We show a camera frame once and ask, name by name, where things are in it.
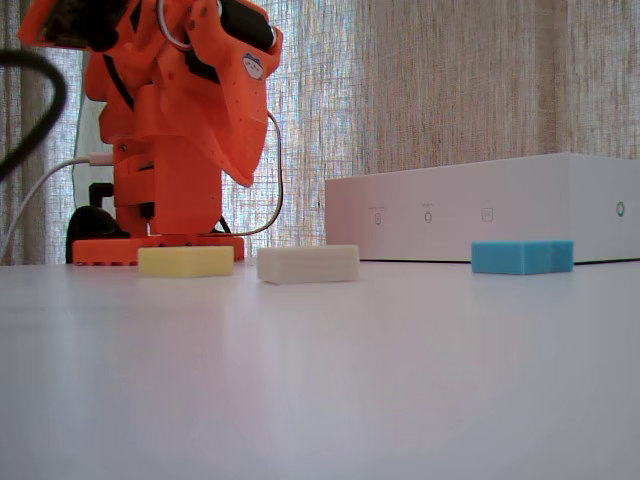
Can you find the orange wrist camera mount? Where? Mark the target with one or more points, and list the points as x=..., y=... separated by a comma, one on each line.
x=37, y=25

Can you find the yellow cuboid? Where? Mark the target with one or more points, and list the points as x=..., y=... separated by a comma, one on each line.
x=185, y=261

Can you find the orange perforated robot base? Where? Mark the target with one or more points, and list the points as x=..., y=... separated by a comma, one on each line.
x=100, y=252

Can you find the blue cuboid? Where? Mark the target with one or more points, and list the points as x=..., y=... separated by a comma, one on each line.
x=520, y=257

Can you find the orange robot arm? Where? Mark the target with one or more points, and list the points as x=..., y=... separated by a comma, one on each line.
x=185, y=190

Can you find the beige woven curtain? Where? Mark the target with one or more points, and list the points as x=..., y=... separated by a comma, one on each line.
x=425, y=85

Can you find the cream cuboid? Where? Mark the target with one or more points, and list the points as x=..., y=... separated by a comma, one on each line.
x=307, y=264

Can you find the orange gripper black servo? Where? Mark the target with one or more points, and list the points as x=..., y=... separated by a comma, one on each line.
x=246, y=131

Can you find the black table clamp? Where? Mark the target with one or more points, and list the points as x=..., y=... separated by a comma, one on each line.
x=92, y=222

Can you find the white open box bin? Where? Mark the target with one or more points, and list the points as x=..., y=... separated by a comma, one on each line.
x=500, y=210

